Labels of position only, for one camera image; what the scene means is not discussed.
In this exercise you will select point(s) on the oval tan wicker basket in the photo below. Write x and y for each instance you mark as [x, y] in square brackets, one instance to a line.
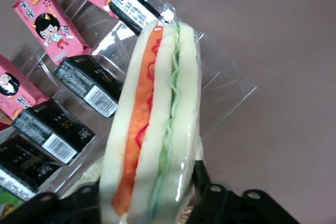
[187, 214]

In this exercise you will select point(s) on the plastic-wrapped triangle sandwich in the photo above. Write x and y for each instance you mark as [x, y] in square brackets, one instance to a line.
[162, 90]
[90, 171]

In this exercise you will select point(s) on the green-lid yogurt cup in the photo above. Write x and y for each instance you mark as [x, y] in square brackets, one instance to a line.
[6, 197]

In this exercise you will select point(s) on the small black barcode box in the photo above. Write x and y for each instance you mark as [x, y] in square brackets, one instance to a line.
[23, 166]
[89, 85]
[134, 11]
[52, 129]

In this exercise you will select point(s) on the clear acrylic tiered stand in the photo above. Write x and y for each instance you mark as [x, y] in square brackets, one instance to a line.
[225, 90]

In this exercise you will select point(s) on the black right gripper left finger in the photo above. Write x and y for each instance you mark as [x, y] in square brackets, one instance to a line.
[52, 208]

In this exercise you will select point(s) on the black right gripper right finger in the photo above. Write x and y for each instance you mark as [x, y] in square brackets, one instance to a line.
[223, 208]

